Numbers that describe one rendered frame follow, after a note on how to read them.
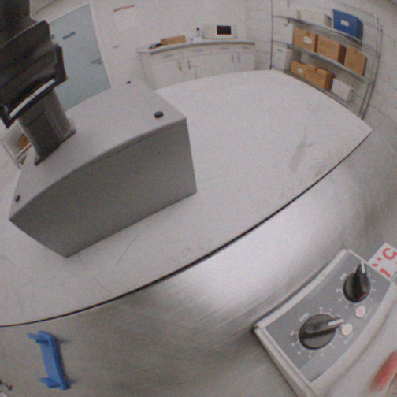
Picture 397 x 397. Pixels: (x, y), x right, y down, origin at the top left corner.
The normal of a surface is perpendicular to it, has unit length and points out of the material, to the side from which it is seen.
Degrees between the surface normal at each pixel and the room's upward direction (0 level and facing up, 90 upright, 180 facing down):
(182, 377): 0
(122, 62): 90
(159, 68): 90
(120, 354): 0
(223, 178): 0
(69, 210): 90
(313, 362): 30
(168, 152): 90
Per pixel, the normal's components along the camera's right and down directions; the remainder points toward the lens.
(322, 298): -0.29, -0.84
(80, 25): 0.48, 0.70
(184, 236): -0.08, -0.56
